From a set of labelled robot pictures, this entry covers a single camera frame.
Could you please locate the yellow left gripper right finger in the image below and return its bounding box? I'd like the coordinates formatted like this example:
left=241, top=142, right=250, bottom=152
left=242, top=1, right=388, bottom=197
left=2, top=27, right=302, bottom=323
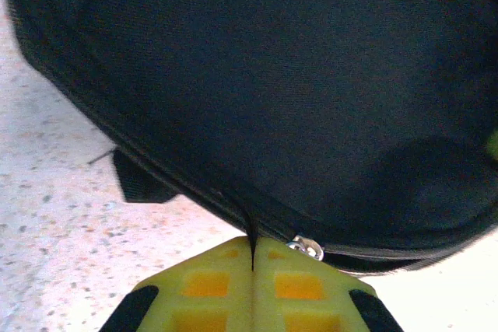
left=251, top=236, right=406, bottom=332

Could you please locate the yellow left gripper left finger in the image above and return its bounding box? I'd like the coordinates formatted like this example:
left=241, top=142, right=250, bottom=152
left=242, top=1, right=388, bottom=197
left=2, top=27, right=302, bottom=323
left=99, top=235, right=254, bottom=332

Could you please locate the black backpack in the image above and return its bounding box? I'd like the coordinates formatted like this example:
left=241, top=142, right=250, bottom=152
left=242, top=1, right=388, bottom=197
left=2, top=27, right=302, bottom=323
left=5, top=0, right=498, bottom=275

